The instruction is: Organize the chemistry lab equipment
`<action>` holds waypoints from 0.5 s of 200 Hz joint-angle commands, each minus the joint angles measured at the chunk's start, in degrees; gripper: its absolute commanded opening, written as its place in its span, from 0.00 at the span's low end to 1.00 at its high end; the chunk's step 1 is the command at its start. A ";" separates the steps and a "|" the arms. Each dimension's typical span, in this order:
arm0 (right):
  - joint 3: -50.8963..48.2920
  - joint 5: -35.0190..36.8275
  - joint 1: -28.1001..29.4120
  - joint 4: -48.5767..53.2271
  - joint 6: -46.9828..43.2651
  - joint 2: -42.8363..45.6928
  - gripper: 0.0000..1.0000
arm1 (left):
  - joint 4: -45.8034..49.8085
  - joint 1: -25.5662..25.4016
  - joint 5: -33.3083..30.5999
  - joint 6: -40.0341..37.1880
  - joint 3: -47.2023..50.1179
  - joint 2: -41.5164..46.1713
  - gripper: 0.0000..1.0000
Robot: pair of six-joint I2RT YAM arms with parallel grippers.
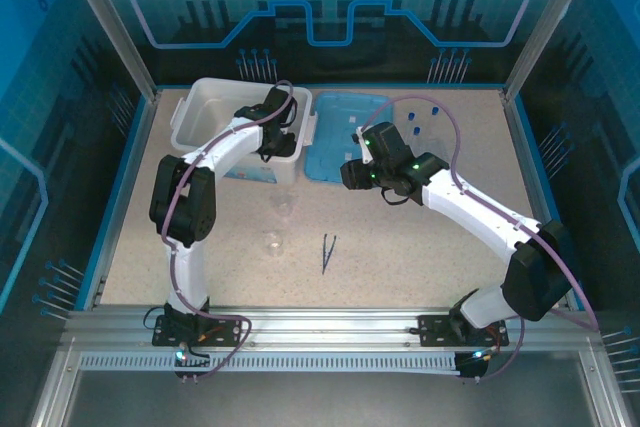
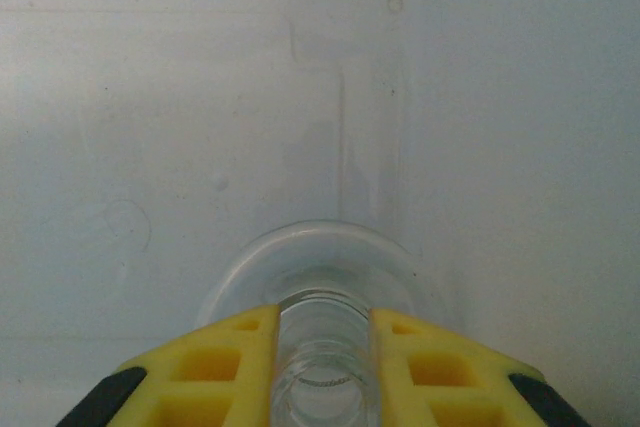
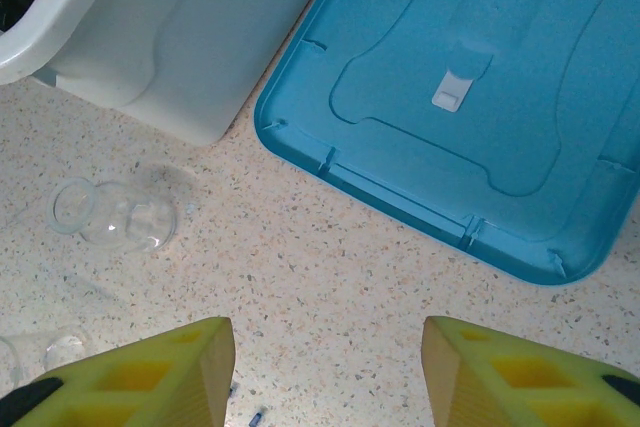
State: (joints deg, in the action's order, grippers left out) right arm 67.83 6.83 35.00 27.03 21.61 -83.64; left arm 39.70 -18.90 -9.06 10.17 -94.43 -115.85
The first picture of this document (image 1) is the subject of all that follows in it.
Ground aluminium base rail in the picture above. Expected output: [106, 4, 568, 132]
[62, 305, 604, 354]

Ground blue plastic box lid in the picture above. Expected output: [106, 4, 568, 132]
[302, 90, 397, 184]

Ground small clear glass beaker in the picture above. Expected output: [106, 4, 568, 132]
[263, 231, 288, 257]

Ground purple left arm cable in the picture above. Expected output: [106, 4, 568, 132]
[159, 79, 301, 384]

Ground white slotted cable duct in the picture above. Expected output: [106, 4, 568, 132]
[78, 351, 464, 374]

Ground white plastic storage box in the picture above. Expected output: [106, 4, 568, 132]
[169, 76, 317, 186]

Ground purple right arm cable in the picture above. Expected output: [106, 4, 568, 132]
[357, 95, 600, 383]

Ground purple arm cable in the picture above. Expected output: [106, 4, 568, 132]
[159, 79, 301, 384]
[357, 95, 600, 383]

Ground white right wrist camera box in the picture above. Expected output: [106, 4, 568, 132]
[353, 126, 375, 166]

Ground dark blue tweezers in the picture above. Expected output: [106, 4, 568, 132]
[320, 232, 338, 276]

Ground aluminium frame post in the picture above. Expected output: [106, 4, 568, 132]
[55, 0, 162, 101]
[501, 0, 605, 101]

